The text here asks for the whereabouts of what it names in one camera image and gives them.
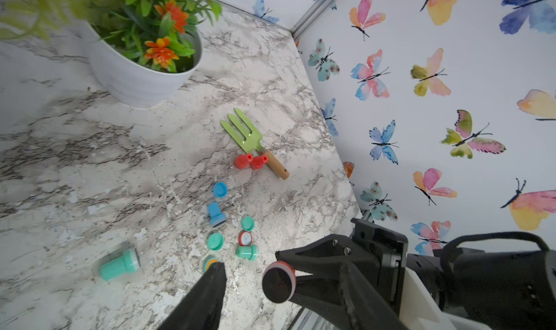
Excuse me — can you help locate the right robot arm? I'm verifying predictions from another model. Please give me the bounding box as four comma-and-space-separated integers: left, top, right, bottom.
262, 219, 555, 329

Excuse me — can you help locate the green stamp with red cap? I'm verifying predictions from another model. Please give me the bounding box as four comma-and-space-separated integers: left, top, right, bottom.
262, 261, 297, 304

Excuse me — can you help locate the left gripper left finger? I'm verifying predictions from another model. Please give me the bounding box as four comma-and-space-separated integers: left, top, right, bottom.
157, 262, 227, 330

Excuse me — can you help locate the green cap on edge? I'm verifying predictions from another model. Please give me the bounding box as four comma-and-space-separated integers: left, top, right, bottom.
206, 232, 224, 251

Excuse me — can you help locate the green stamp apple picture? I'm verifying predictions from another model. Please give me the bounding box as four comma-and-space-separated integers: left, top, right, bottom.
203, 255, 220, 273

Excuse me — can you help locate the red stamp white base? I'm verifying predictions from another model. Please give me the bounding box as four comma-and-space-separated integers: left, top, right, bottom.
234, 153, 253, 169

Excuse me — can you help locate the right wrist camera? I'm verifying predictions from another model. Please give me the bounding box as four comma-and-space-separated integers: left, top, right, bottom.
399, 268, 491, 330

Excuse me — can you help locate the green garden fork wooden handle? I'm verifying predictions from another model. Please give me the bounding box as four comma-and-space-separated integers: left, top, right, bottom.
220, 108, 290, 180

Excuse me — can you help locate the green stamp lower right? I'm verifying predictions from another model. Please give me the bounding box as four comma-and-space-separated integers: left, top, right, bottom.
236, 245, 259, 261

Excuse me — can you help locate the green stamp cap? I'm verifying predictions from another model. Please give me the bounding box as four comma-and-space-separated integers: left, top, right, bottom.
241, 216, 255, 232

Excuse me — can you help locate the red stamp cap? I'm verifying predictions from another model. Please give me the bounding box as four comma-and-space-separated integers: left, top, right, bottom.
250, 155, 269, 170

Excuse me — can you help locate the red stamp with picture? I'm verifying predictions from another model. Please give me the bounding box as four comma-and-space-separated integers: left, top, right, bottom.
238, 231, 253, 247

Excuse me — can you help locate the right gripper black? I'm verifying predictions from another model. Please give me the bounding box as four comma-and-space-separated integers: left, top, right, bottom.
275, 218, 408, 321

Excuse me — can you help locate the green stamp lying apart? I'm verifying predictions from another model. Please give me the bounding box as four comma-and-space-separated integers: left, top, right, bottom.
100, 248, 140, 282

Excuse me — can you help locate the white pot with flowers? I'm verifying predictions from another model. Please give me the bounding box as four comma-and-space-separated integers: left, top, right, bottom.
1, 0, 222, 109

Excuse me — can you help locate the blue stamp cap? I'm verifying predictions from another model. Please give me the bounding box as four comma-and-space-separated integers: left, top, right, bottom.
212, 182, 228, 198

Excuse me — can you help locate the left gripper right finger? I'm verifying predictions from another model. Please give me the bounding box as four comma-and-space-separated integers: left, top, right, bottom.
338, 260, 407, 330

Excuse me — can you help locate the blue stamp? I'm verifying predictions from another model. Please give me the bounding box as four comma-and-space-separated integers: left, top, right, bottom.
207, 203, 227, 228

